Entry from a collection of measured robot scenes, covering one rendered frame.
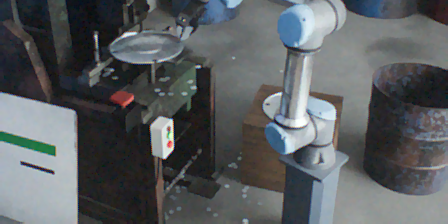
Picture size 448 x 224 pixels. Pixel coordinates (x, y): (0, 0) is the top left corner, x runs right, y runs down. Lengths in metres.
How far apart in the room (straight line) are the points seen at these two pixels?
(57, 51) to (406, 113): 1.47
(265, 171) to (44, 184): 0.99
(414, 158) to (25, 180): 1.69
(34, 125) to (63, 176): 0.24
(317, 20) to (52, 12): 0.99
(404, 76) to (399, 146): 0.41
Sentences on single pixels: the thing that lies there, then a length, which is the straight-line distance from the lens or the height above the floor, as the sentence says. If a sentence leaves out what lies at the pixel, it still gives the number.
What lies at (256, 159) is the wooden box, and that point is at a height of 0.17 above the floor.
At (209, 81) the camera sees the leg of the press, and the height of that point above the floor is 0.56.
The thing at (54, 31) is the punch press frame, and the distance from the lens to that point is 2.05.
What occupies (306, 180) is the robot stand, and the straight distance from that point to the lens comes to 1.97.
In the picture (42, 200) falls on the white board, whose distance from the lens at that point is 2.35.
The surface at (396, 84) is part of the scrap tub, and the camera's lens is 2.75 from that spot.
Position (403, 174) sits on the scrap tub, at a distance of 2.58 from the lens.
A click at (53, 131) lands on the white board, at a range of 2.16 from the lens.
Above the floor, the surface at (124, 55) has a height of 0.78.
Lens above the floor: 1.65
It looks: 28 degrees down
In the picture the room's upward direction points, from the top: 2 degrees counter-clockwise
